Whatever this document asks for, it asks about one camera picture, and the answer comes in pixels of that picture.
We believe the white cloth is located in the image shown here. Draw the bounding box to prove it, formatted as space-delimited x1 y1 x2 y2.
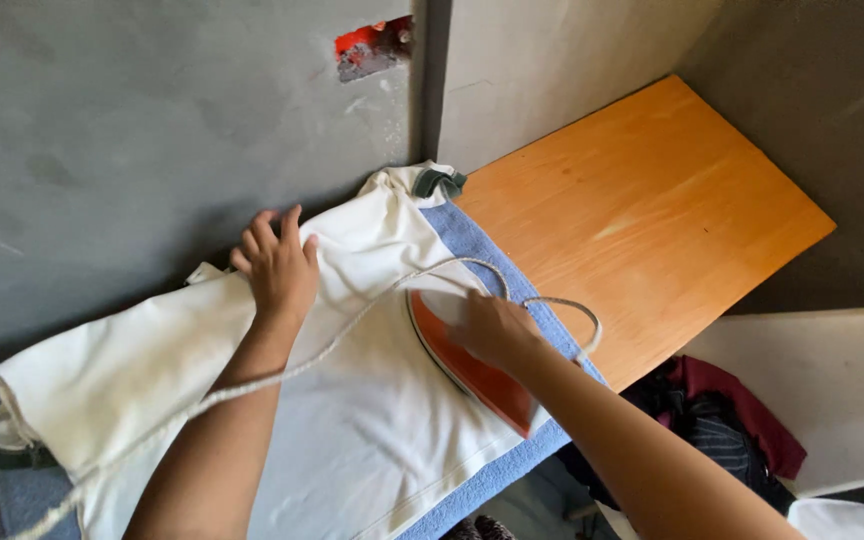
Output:
786 496 864 540

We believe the white polo shirt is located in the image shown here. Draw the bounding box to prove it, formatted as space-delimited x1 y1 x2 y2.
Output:
0 160 531 540

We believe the white braided iron cord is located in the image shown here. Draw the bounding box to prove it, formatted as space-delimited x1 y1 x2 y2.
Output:
8 256 604 540

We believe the white plastic chair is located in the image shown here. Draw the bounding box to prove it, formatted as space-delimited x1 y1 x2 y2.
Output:
597 306 864 540

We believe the heap of dark clothes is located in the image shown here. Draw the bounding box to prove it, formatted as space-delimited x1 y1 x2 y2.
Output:
555 354 808 519

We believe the person's right hand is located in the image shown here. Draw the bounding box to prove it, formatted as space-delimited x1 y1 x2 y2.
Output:
446 289 547 376

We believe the orange and white clothes iron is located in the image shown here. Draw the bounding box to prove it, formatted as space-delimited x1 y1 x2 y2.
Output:
405 287 553 440

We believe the blue towel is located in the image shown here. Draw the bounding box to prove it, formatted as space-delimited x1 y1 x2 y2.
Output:
0 198 609 540

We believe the orange wooden board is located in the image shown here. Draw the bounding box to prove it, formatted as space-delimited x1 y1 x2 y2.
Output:
450 73 838 394

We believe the person's left hand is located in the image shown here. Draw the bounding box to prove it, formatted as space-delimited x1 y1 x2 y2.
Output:
229 204 321 325

